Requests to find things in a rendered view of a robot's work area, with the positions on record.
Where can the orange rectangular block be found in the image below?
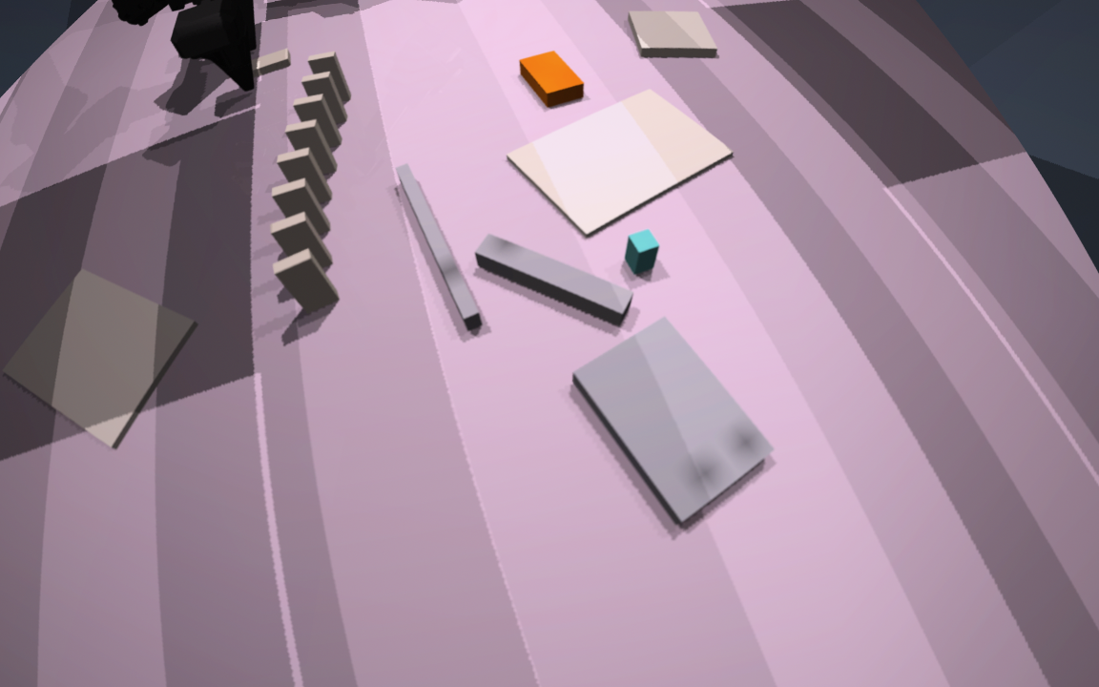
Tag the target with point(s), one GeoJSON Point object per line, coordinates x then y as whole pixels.
{"type": "Point", "coordinates": [551, 78]}

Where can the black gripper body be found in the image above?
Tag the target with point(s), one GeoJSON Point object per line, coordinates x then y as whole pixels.
{"type": "Point", "coordinates": [209, 25]}

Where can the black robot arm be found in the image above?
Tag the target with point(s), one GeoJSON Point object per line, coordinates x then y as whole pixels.
{"type": "Point", "coordinates": [139, 11]}

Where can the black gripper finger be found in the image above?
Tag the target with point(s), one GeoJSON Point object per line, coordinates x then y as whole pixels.
{"type": "Point", "coordinates": [235, 60]}
{"type": "Point", "coordinates": [247, 10]}

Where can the teal block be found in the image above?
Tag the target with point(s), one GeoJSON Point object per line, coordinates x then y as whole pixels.
{"type": "Point", "coordinates": [641, 252]}

